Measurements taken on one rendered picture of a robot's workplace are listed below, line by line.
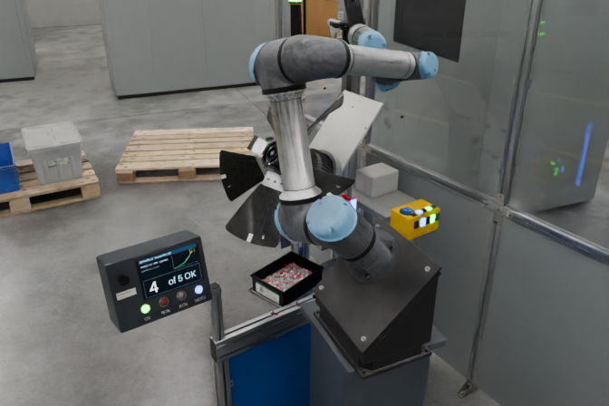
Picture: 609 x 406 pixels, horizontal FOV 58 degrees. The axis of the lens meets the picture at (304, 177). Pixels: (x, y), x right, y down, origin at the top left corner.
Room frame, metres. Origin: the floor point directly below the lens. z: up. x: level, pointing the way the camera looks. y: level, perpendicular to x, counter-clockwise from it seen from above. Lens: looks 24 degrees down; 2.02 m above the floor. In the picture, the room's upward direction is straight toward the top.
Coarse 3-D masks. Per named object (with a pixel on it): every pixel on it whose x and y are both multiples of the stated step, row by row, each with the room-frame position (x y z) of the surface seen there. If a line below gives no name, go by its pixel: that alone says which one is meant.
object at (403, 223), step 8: (416, 200) 1.88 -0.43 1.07; (424, 200) 1.88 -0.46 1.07; (392, 208) 1.82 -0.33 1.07; (400, 208) 1.82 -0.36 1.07; (416, 208) 1.82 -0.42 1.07; (432, 208) 1.82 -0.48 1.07; (392, 216) 1.80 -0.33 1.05; (400, 216) 1.77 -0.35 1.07; (408, 216) 1.76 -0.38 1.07; (416, 216) 1.76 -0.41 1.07; (424, 216) 1.77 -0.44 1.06; (392, 224) 1.80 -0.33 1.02; (400, 224) 1.77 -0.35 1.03; (408, 224) 1.74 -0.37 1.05; (432, 224) 1.80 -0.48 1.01; (400, 232) 1.77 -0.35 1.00; (408, 232) 1.73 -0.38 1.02; (416, 232) 1.75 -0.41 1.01; (424, 232) 1.78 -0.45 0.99
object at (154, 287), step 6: (156, 276) 1.21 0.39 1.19; (144, 282) 1.19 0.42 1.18; (150, 282) 1.20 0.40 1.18; (156, 282) 1.20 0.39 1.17; (144, 288) 1.18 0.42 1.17; (150, 288) 1.19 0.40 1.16; (156, 288) 1.20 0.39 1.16; (162, 288) 1.21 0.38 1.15; (150, 294) 1.19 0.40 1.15; (156, 294) 1.19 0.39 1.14
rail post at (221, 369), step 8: (216, 368) 1.34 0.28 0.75; (224, 368) 1.34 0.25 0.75; (216, 376) 1.35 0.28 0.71; (224, 376) 1.35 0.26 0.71; (216, 384) 1.35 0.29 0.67; (224, 384) 1.35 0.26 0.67; (216, 392) 1.35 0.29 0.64; (224, 392) 1.35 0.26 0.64; (216, 400) 1.36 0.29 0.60; (224, 400) 1.34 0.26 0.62
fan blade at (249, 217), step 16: (256, 192) 1.93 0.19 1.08; (272, 192) 1.94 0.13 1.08; (240, 208) 1.90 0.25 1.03; (256, 208) 1.89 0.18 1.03; (272, 208) 1.89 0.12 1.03; (240, 224) 1.86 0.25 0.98; (256, 224) 1.85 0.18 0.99; (272, 224) 1.85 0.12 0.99; (256, 240) 1.81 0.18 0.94; (272, 240) 1.81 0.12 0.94
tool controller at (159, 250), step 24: (168, 240) 1.30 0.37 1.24; (192, 240) 1.29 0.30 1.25; (120, 264) 1.18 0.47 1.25; (144, 264) 1.21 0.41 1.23; (168, 264) 1.23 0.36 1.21; (192, 264) 1.27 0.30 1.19; (120, 288) 1.16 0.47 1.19; (168, 288) 1.21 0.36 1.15; (192, 288) 1.25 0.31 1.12; (120, 312) 1.14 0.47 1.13; (168, 312) 1.19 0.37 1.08
